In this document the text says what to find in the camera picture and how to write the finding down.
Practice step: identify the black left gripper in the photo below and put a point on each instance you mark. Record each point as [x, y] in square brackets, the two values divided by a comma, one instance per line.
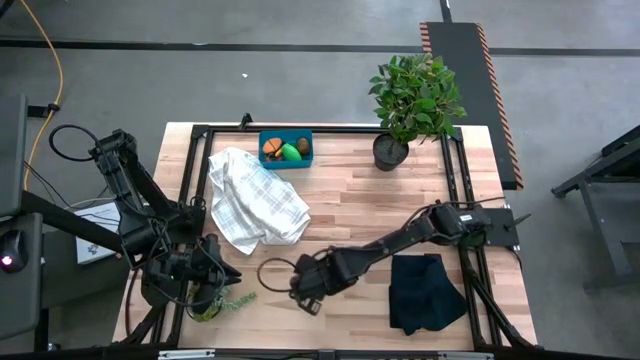
[192, 272]

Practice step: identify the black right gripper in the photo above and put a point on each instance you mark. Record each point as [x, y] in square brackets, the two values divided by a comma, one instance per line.
[327, 272]

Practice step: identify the orange toy fruit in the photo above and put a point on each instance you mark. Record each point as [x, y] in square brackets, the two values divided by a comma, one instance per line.
[272, 146]

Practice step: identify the green ridged toy fruit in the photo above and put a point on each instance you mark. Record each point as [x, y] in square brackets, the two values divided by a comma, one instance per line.
[291, 152]

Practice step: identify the brown toy kiwi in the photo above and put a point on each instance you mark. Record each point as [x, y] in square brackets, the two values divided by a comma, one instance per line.
[303, 145]

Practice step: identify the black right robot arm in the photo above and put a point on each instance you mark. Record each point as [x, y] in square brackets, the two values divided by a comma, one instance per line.
[400, 240]

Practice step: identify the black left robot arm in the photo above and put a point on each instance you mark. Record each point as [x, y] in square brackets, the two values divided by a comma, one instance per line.
[125, 170]

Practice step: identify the teal plastic tupperware container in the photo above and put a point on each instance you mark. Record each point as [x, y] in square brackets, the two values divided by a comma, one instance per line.
[287, 165]

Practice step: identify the small potted succulent plant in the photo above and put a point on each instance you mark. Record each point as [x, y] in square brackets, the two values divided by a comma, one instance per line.
[235, 301]

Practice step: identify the white plaid dish towel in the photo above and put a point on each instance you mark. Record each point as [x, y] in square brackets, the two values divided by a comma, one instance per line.
[255, 205]

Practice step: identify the dark navy folded cloth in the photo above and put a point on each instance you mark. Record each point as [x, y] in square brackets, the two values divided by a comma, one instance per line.
[425, 295]

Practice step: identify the white printed box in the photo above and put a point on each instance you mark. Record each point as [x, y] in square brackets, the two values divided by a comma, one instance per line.
[97, 250]

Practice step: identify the black clamp lever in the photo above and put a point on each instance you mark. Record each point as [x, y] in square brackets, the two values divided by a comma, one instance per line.
[245, 121]
[517, 221]

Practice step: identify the black slanted support beam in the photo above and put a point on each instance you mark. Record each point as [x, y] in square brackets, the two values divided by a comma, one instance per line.
[65, 220]

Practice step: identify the grey side desk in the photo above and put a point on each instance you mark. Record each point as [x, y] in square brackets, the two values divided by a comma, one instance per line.
[20, 300]

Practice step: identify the large leafy potted plant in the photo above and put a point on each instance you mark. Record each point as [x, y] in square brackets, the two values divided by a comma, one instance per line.
[415, 100]

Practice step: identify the black striped-edge floor mat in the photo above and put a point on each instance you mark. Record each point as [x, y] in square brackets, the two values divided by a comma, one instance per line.
[460, 50]

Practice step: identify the dark grey metal table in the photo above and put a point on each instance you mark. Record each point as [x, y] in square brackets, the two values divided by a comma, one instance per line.
[620, 150]

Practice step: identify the silver aluminium bracket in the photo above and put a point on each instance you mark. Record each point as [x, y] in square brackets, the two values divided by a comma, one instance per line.
[465, 356]
[185, 354]

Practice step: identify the black aluminium table frame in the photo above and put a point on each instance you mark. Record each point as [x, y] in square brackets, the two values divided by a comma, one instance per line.
[350, 129]

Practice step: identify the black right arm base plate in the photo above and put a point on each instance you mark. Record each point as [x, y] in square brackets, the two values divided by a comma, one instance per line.
[502, 232]

